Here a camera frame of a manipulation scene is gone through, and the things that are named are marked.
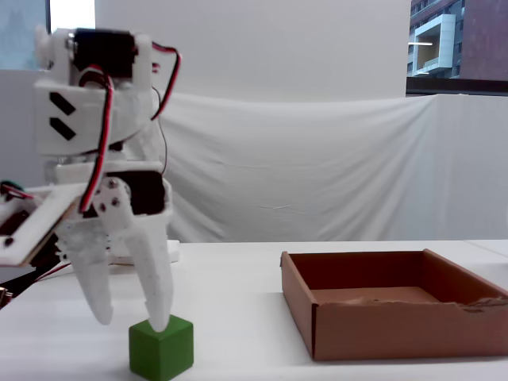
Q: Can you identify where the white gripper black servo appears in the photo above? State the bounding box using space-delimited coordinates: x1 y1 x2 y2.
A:
54 160 175 333

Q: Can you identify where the green cube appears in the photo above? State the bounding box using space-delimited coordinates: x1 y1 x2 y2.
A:
129 313 194 381

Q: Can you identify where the brown cardboard box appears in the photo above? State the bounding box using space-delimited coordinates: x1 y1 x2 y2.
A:
279 248 508 361

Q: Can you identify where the white draped cloth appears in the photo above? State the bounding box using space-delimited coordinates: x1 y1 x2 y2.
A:
152 92 508 244

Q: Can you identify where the brick building outside window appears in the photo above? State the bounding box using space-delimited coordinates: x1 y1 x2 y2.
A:
407 0 508 79

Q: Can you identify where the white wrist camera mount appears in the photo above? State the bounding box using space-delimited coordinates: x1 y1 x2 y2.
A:
0 183 94 267

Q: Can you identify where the thin black wire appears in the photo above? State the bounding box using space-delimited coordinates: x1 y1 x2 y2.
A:
152 85 168 175

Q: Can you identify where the glass window dark frame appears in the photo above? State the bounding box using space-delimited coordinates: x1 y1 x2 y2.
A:
0 0 96 72

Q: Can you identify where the dark window sill frame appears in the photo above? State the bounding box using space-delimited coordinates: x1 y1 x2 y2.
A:
406 77 508 97

